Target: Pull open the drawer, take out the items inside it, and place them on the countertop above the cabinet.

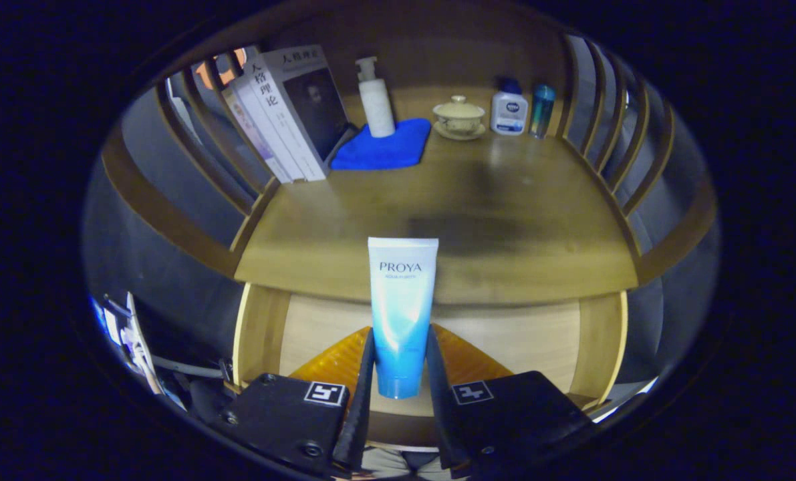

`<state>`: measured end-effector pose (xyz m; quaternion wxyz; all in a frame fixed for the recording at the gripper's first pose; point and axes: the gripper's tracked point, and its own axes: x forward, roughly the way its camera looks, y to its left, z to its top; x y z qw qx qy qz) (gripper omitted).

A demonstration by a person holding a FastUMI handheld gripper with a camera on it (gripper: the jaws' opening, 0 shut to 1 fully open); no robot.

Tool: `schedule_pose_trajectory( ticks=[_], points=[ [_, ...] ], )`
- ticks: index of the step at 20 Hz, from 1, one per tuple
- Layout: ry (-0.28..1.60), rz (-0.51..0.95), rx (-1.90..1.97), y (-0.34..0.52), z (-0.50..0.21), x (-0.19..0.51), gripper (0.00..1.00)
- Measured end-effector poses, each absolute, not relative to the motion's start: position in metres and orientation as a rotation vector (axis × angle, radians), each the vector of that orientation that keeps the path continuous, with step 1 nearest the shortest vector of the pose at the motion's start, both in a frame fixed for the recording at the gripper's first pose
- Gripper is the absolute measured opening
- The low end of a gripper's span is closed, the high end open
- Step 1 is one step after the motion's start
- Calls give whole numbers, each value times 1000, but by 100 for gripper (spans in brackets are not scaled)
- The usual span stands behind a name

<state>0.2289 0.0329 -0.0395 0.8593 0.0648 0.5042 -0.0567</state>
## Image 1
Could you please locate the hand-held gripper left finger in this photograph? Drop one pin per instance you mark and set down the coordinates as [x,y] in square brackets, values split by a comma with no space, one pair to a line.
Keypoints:
[361,414]

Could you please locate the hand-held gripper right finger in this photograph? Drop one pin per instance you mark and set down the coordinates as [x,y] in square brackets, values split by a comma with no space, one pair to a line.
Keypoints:
[438,414]

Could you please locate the blue and white tube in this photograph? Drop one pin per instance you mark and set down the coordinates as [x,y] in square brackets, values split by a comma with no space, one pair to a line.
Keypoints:
[403,314]

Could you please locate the wooden drawer with black knob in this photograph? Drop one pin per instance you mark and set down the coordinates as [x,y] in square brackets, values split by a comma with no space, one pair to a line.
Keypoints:
[518,334]

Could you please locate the wooden countertop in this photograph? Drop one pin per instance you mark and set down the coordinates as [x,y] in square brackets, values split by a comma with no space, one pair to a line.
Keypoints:
[504,220]

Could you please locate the blue cloth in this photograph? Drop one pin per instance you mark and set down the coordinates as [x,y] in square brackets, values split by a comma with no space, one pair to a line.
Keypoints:
[384,150]

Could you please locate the small display screen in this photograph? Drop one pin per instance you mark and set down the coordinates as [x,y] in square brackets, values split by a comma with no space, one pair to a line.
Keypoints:
[111,324]

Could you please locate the beige lidded teacup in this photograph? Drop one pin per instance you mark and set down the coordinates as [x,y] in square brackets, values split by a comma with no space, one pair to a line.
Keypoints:
[460,117]

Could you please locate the thin white book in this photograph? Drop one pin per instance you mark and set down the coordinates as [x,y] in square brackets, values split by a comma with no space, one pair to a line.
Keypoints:
[265,130]

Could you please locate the thin purple book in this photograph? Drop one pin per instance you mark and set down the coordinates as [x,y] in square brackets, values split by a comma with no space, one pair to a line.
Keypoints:
[250,133]

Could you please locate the white pump bottle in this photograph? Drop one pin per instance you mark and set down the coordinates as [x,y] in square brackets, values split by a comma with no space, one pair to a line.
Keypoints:
[377,107]

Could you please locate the white book with dark cover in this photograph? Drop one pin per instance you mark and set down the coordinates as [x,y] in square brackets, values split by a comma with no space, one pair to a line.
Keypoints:
[317,107]

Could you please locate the white lotion bottle blue cap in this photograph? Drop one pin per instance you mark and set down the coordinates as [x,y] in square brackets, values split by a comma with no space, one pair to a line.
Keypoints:
[508,110]

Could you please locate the teal bottle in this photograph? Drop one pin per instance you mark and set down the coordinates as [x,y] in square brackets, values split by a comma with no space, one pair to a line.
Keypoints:
[542,110]

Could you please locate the white wall shelf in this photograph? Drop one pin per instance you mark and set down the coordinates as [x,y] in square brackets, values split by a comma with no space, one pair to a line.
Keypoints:
[145,354]

